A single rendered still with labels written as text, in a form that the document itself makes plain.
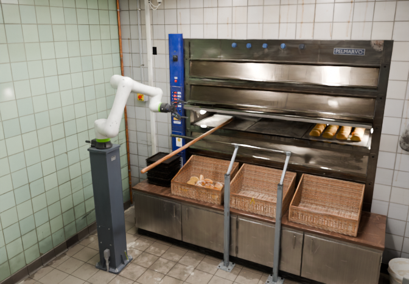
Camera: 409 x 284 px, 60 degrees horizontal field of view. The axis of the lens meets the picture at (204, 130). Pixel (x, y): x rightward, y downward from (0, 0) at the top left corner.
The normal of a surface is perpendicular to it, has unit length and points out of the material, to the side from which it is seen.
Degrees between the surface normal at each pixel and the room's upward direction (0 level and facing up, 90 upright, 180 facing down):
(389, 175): 90
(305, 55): 90
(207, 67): 69
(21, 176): 90
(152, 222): 90
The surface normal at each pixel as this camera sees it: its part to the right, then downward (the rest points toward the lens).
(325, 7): -0.46, 0.25
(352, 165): -0.43, -0.10
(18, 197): 0.89, 0.12
